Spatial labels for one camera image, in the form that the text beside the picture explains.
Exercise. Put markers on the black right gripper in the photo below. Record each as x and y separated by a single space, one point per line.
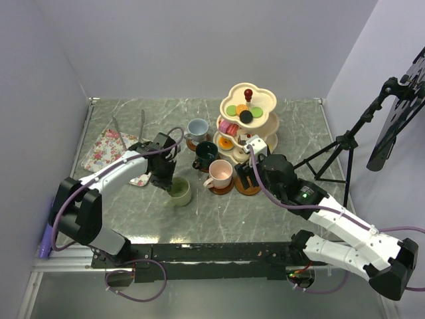
245 170

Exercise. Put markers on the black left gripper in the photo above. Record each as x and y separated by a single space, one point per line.
165 183

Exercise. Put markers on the light green teacup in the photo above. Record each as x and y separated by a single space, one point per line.
180 192

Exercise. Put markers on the brown wooden coaster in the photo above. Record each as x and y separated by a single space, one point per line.
206 169
192 145
223 191
250 191

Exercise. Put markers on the cream toy donut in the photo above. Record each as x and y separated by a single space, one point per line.
239 155

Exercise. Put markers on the white toy cake slice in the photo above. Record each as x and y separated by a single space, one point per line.
243 138

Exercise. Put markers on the dark green teacup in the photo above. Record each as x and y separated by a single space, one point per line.
206 152

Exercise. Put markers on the light blue mug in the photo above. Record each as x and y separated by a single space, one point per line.
197 130

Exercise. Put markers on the metal fork tongs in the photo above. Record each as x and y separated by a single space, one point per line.
140 135

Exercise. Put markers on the pink teacup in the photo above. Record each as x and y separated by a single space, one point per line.
220 174

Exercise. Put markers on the orange toy tart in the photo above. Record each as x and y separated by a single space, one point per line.
225 144

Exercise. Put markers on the red toy cake slice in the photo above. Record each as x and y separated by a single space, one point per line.
232 129

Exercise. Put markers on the black sandwich cookie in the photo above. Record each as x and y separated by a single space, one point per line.
246 116

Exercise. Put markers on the pink toy cake slice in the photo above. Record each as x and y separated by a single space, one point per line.
223 125

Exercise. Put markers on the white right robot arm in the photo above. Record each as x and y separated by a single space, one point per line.
385 262

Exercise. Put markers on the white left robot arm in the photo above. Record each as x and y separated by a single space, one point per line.
77 210

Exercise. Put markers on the floral serving tray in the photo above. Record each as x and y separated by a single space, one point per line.
106 149

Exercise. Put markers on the cream three-tier cake stand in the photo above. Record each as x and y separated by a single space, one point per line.
266 126

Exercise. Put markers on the black tripod stand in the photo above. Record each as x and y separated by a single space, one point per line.
347 141

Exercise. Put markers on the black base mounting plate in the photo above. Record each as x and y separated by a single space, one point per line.
150 262

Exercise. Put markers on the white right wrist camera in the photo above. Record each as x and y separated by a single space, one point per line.
258 145

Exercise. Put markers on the purple handle tool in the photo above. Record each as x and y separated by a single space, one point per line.
45 247

